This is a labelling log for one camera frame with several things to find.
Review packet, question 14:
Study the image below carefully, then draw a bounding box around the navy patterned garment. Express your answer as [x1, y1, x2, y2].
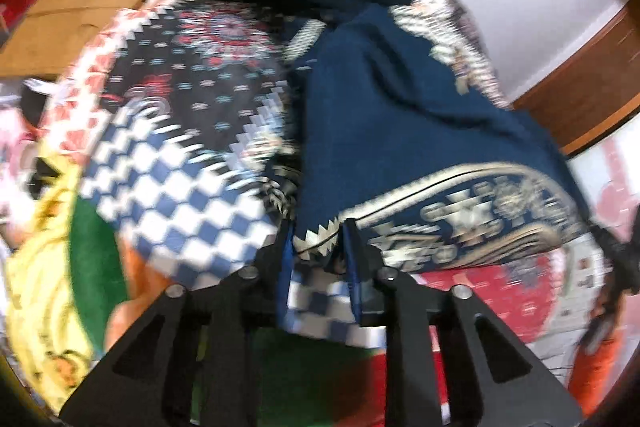
[277, 4, 593, 273]

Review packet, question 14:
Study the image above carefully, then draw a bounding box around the wooden furniture edge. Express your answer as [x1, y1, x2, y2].
[512, 0, 640, 158]

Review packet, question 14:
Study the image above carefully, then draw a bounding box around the patchwork patterned bedsheet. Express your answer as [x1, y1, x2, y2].
[37, 0, 608, 373]

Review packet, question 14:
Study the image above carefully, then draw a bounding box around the cardboard box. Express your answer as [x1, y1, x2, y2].
[0, 0, 184, 80]

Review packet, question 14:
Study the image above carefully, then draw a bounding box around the pink cloth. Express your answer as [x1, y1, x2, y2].
[0, 107, 42, 228]

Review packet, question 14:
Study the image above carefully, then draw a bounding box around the pink door decoration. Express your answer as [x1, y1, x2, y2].
[595, 142, 640, 243]

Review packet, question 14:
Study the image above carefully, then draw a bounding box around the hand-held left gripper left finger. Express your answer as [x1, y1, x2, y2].
[59, 219, 297, 427]

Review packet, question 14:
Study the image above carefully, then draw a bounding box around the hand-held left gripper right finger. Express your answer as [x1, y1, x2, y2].
[342, 218, 585, 427]

